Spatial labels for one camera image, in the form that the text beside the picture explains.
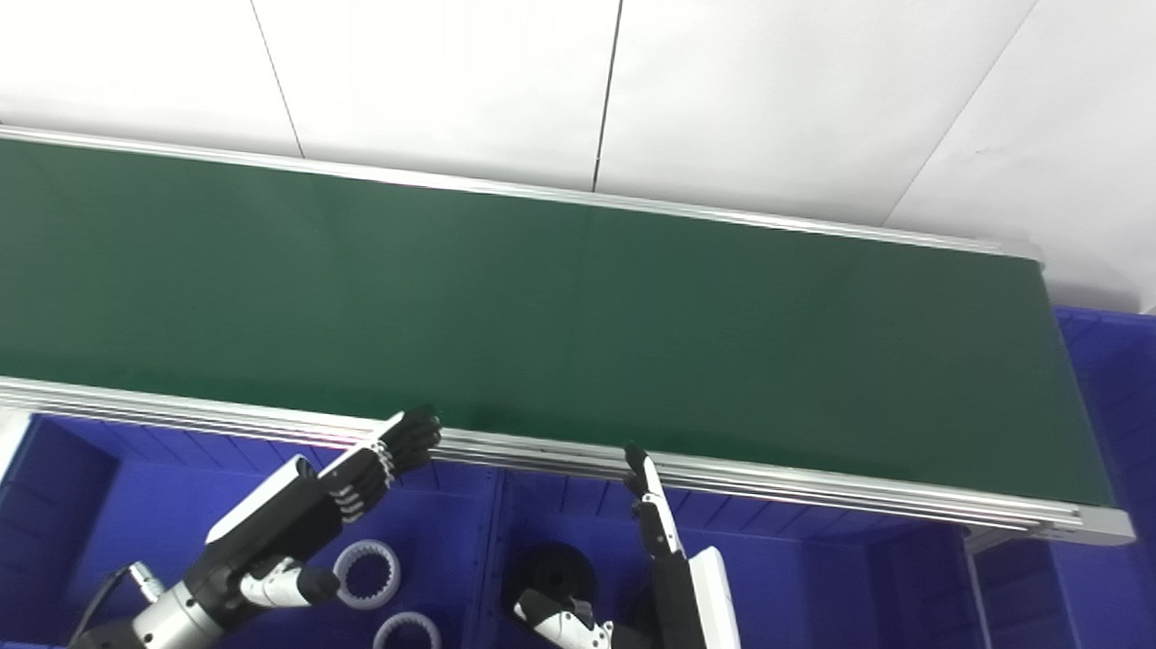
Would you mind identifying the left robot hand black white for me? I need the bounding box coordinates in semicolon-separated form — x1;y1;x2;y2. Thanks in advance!
187;395;444;637

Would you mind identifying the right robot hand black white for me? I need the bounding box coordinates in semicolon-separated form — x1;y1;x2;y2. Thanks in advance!
511;439;756;649

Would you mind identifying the white toothed ring part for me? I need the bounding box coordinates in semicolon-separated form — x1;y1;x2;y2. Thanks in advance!
330;537;405;613
371;609;444;649

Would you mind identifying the blue plastic bin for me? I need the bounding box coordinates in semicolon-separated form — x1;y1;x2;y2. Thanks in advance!
0;410;508;649
962;303;1156;649
478;465;983;649

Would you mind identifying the black round gear part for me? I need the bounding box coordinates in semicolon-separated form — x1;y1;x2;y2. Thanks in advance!
509;540;601;611

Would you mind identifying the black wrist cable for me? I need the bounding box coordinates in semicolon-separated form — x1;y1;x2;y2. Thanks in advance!
69;558;167;649

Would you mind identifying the green conveyor belt aluminium frame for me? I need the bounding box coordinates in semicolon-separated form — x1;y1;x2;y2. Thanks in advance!
0;123;1152;548

